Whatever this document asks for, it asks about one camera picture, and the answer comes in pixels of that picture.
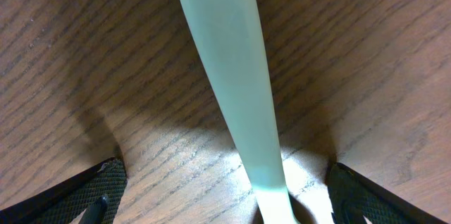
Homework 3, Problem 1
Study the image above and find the white plastic spoon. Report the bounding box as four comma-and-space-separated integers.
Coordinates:
180, 0, 297, 223

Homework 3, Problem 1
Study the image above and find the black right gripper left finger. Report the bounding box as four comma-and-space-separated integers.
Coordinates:
1, 158, 128, 224

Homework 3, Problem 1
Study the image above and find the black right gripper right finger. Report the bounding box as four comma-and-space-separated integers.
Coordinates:
326, 163, 445, 224

